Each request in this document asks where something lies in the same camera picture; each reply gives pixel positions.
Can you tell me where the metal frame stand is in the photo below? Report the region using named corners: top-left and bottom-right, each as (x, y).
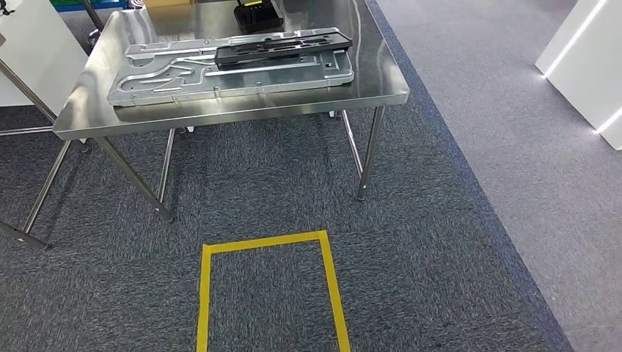
top-left (0, 58), bottom-right (91, 251)

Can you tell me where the black plastic licence plate frame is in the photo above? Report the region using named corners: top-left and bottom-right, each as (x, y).
top-left (214, 31), bottom-right (354, 69)

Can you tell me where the machined aluminium fixture plate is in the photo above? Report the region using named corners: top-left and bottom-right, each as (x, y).
top-left (106, 27), bottom-right (356, 108)

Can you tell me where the metal stanchion with round base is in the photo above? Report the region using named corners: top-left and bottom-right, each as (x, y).
top-left (80, 0), bottom-right (106, 47)

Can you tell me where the stainless steel workbench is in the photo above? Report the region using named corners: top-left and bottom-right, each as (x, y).
top-left (52, 0), bottom-right (410, 224)

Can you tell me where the black radio unit with antennas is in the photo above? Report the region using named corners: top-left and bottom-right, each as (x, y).
top-left (233, 0), bottom-right (285, 35)

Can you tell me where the blue metal cart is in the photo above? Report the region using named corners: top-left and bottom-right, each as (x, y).
top-left (48, 0), bottom-right (130, 12)

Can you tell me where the white panel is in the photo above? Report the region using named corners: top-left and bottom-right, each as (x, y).
top-left (0, 0), bottom-right (89, 117)
top-left (534, 0), bottom-right (622, 152)

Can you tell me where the brown cardboard box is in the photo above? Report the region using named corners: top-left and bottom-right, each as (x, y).
top-left (143, 0), bottom-right (195, 10)

